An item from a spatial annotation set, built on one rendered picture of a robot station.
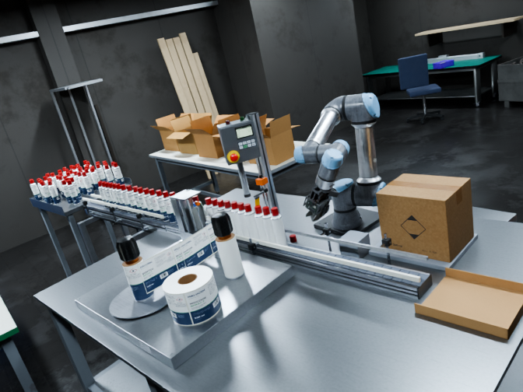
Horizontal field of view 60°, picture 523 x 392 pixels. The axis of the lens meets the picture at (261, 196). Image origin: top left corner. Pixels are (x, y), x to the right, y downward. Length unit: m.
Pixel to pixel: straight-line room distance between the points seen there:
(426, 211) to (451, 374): 0.66
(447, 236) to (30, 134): 5.39
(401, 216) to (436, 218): 0.15
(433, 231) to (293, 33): 5.69
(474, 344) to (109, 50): 5.94
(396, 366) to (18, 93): 5.62
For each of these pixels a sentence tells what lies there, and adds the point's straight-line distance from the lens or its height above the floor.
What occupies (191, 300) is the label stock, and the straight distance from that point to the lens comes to 1.75.
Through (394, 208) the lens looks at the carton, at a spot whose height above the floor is 1.06.
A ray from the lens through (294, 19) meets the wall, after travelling 7.33.
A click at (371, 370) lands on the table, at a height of 0.83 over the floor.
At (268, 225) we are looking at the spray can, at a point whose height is 1.00.
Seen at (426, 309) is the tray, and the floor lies 0.86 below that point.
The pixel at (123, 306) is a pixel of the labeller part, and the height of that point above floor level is 0.89.
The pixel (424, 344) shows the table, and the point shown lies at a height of 0.83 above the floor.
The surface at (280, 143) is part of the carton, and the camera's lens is 3.85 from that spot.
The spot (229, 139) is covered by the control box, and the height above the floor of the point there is 1.41.
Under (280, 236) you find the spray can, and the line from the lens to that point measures 2.13.
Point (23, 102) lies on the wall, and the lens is 6.38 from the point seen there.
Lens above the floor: 1.85
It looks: 20 degrees down
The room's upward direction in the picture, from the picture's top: 13 degrees counter-clockwise
